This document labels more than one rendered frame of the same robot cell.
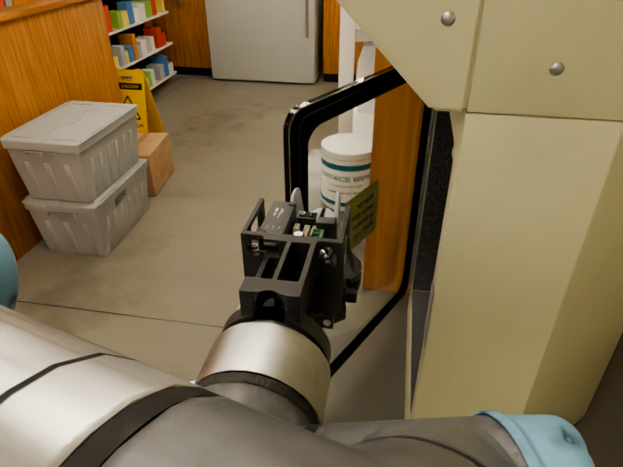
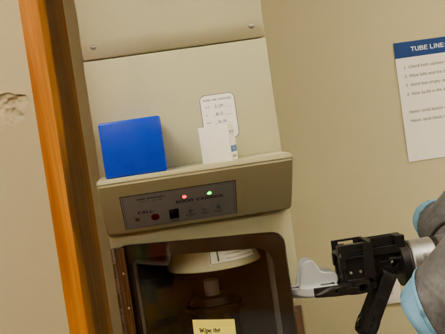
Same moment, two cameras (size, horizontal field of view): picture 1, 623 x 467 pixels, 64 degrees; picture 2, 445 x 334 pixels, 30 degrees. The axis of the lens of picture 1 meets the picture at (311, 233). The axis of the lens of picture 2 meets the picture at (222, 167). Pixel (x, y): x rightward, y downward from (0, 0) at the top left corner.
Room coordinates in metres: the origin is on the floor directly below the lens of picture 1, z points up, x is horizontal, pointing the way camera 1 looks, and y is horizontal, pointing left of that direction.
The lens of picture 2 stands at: (0.83, 1.27, 1.57)
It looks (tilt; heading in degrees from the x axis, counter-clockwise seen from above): 3 degrees down; 255
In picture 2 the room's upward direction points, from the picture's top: 8 degrees counter-clockwise
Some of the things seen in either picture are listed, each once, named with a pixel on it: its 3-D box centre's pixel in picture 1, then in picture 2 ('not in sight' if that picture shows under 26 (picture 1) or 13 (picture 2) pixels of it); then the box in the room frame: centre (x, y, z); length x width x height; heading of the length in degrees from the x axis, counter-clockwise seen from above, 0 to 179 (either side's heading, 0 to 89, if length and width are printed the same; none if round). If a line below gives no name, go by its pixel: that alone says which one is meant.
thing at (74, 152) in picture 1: (82, 149); not in sight; (2.44, 1.21, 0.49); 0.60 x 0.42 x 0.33; 170
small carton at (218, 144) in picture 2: not in sight; (218, 143); (0.48, -0.08, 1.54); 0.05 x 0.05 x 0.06; 63
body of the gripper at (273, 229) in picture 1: (291, 289); (369, 264); (0.28, 0.01, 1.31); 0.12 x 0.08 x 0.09; 170
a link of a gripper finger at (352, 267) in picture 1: (332, 271); not in sight; (0.33, -0.02, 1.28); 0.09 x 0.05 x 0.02; 170
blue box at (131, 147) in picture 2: not in sight; (133, 146); (0.62, -0.10, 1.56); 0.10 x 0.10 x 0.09; 80
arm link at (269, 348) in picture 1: (259, 384); (418, 261); (0.20, 0.03, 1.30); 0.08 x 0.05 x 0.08; 80
